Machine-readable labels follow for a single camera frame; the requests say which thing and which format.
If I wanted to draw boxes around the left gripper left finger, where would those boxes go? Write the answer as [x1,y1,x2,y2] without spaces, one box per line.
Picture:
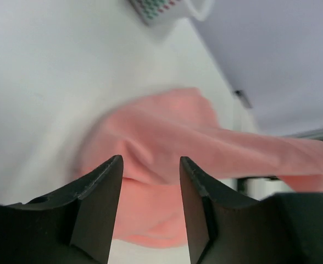
[0,155,124,263]

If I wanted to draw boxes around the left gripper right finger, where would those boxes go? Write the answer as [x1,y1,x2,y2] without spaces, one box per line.
[180,157,323,264]

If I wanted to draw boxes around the pink t shirt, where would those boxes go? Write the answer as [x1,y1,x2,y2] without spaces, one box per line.
[78,88,323,248]

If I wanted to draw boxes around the white plastic basket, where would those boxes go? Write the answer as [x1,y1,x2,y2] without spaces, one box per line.
[130,0,215,26]

